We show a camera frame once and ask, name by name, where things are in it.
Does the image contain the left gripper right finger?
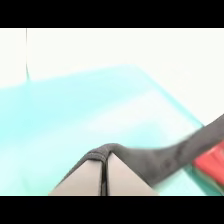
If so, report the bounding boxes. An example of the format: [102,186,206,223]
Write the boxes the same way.
[105,153,160,197]

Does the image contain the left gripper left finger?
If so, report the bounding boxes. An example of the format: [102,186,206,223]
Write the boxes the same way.
[49,159,103,197]

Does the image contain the dark grey garment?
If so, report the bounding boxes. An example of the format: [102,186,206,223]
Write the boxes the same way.
[56,113,224,190]

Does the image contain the red garment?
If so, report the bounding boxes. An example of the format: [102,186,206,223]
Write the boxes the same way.
[193,141,224,186]

